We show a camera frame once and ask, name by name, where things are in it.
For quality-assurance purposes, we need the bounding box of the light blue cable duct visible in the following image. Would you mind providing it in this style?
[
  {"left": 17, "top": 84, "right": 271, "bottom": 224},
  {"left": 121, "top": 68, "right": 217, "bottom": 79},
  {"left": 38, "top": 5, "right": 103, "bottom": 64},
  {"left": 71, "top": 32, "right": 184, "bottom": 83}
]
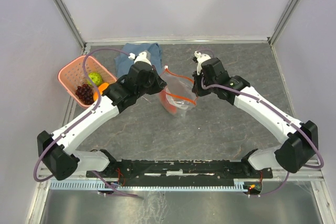
[{"left": 49, "top": 179, "right": 249, "bottom": 190}]

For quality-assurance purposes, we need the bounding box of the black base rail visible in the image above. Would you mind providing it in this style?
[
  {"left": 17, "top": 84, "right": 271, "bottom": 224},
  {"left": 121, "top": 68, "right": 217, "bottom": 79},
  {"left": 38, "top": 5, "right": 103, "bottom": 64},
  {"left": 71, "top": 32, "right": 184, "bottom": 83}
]
[{"left": 98, "top": 159, "right": 273, "bottom": 187}]

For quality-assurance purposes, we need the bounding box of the pink plastic perforated basket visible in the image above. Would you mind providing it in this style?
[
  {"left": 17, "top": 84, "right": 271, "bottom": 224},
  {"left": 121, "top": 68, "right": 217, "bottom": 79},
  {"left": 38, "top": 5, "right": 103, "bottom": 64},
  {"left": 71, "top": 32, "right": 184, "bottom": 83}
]
[{"left": 58, "top": 55, "right": 117, "bottom": 108}]

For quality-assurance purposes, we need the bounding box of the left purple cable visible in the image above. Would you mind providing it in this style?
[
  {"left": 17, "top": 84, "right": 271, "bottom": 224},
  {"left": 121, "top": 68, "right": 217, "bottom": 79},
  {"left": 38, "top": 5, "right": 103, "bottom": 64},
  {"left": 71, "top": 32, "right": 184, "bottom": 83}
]
[{"left": 33, "top": 48, "right": 144, "bottom": 198}]

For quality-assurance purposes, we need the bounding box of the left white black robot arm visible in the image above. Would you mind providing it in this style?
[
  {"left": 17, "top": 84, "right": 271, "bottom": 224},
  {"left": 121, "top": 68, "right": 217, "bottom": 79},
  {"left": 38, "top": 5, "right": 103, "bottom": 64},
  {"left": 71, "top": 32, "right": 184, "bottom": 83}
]
[{"left": 37, "top": 61, "right": 167, "bottom": 180}]

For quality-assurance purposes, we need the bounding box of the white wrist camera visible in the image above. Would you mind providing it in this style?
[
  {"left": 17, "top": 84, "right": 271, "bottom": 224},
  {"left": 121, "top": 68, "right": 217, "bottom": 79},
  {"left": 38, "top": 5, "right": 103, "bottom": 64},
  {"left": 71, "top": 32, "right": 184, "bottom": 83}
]
[
  {"left": 134, "top": 50, "right": 152, "bottom": 65},
  {"left": 193, "top": 51, "right": 211, "bottom": 76}
]

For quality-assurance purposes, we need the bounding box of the orange mango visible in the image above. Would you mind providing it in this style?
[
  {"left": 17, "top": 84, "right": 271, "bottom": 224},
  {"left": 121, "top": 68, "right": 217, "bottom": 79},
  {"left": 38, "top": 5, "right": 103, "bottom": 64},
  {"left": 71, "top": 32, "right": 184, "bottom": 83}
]
[{"left": 93, "top": 82, "right": 109, "bottom": 101}]

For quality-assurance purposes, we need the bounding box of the clear zip bag red zipper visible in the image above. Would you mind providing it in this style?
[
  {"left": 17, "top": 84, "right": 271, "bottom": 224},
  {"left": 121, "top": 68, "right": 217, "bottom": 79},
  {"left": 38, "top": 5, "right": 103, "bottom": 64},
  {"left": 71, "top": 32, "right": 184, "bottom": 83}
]
[{"left": 160, "top": 66, "right": 197, "bottom": 118}]

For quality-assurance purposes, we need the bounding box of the red watermelon slice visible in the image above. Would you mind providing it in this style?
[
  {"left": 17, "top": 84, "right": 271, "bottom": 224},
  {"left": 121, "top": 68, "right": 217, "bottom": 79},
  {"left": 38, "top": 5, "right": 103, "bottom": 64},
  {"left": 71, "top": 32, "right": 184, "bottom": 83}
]
[{"left": 159, "top": 88, "right": 177, "bottom": 115}]

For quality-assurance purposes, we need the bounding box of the dark red grape bunch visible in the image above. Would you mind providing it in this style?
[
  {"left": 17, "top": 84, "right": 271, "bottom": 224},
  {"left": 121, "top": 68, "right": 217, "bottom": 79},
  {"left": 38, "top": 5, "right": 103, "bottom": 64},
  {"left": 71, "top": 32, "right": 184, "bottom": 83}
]
[{"left": 75, "top": 84, "right": 94, "bottom": 105}]

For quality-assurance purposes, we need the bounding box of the green custard apple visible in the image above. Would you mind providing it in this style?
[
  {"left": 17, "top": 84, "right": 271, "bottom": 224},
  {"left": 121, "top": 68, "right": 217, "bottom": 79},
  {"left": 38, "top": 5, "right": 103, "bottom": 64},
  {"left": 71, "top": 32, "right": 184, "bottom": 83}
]
[{"left": 87, "top": 72, "right": 103, "bottom": 86}]

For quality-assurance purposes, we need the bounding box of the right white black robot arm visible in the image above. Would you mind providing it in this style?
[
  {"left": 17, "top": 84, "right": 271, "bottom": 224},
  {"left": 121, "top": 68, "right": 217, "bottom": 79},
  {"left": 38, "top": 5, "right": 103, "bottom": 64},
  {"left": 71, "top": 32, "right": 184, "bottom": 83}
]
[{"left": 192, "top": 52, "right": 318, "bottom": 177}]

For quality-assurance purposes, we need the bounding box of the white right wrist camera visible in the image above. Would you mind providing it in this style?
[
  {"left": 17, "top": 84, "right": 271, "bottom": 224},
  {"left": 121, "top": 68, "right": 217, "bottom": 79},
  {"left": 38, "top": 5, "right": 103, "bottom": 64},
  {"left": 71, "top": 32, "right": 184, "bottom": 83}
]
[{"left": 193, "top": 51, "right": 211, "bottom": 76}]

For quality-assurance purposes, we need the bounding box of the blue folded cloth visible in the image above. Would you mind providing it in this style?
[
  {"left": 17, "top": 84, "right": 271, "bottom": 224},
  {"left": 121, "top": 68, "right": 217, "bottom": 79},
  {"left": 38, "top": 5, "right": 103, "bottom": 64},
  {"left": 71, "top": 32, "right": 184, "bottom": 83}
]
[{"left": 115, "top": 43, "right": 163, "bottom": 78}]

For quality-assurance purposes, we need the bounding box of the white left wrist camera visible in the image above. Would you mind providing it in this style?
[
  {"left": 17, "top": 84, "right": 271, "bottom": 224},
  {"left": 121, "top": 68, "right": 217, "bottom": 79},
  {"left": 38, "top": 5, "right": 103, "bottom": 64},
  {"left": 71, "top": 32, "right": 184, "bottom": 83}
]
[{"left": 134, "top": 50, "right": 152, "bottom": 65}]

